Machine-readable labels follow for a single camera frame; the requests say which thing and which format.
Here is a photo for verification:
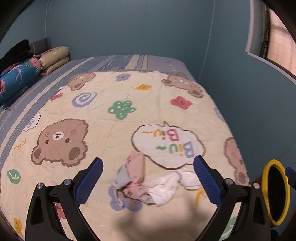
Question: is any pink grey cloth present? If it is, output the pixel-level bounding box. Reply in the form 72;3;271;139
111;151;154;207

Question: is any white tissue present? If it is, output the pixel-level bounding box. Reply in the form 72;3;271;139
145;168;202;206

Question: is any yellow rimmed trash bin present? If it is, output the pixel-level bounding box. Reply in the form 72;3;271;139
251;159;290;227

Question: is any cream bear print quilt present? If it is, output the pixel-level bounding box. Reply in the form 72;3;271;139
1;71;249;240

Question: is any blue floral folded duvet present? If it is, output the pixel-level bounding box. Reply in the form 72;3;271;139
1;57;41;101

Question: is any cream folded blanket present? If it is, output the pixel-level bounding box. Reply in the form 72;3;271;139
39;46;70;75

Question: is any grey padded headboard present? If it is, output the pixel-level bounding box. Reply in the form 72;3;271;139
29;38;52;55

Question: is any black clothing pile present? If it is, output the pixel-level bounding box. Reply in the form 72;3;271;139
1;39;33;73

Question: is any window with dark frame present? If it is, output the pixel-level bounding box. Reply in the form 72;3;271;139
245;1;295;83

